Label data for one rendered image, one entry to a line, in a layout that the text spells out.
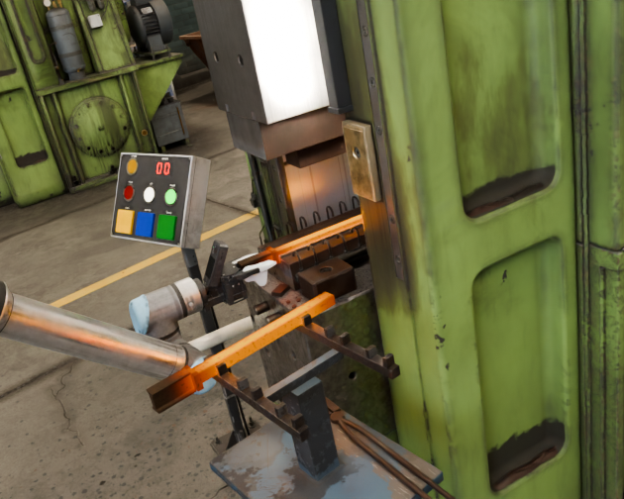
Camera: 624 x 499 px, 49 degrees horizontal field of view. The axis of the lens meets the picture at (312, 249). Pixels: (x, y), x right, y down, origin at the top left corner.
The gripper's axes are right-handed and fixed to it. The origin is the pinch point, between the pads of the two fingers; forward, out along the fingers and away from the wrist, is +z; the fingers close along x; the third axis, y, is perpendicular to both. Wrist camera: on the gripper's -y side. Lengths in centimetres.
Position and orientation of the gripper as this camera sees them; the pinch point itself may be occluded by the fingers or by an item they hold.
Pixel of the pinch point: (265, 257)
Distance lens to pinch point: 178.4
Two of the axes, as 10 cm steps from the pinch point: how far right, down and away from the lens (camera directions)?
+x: 4.8, 2.9, -8.3
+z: 8.6, -3.5, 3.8
